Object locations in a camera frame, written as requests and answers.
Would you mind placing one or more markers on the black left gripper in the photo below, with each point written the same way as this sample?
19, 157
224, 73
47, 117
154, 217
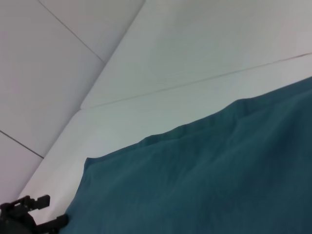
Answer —
14, 217

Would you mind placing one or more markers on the teal blue printed t-shirt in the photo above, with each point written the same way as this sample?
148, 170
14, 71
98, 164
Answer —
195, 170

